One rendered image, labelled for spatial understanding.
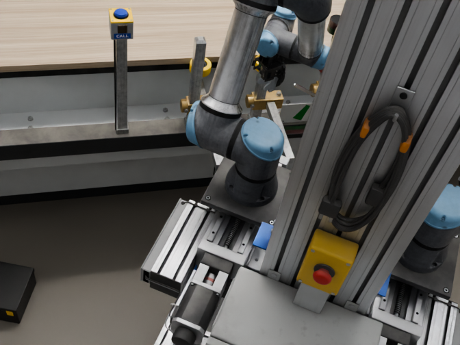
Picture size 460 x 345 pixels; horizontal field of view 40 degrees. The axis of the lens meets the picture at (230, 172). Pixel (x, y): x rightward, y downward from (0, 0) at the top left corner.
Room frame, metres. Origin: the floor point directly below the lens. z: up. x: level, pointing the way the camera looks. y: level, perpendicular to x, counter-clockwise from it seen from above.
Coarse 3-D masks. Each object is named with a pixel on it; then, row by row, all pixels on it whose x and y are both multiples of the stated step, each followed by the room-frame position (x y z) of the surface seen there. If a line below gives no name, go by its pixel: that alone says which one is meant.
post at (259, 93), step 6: (258, 72) 1.75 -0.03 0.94; (258, 78) 1.73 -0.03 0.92; (258, 84) 1.72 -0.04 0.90; (264, 84) 1.72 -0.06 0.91; (258, 90) 1.71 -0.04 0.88; (264, 90) 1.72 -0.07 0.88; (258, 96) 1.72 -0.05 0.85; (264, 96) 1.72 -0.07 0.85; (252, 114) 1.72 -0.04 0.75; (258, 114) 1.72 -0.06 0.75
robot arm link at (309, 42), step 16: (288, 0) 1.28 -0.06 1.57; (304, 0) 1.28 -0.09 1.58; (320, 0) 1.30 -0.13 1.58; (304, 16) 1.30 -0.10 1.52; (320, 16) 1.31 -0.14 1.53; (304, 32) 1.38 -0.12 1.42; (320, 32) 1.39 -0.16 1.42; (304, 48) 1.43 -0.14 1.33; (320, 48) 1.45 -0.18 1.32; (320, 64) 1.47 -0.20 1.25
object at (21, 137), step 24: (144, 120) 1.62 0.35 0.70; (168, 120) 1.64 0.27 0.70; (0, 144) 1.37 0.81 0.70; (24, 144) 1.39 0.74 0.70; (48, 144) 1.42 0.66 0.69; (72, 144) 1.45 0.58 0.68; (96, 144) 1.48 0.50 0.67; (120, 144) 1.51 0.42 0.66; (144, 144) 1.55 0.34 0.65; (168, 144) 1.58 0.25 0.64; (192, 144) 1.61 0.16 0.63
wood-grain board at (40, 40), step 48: (0, 0) 1.90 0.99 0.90; (48, 0) 1.96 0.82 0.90; (96, 0) 2.02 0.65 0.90; (144, 0) 2.08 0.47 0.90; (192, 0) 2.14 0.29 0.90; (336, 0) 2.34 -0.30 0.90; (0, 48) 1.64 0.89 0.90; (48, 48) 1.69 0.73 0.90; (96, 48) 1.74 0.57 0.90; (144, 48) 1.80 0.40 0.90; (192, 48) 1.85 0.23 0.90
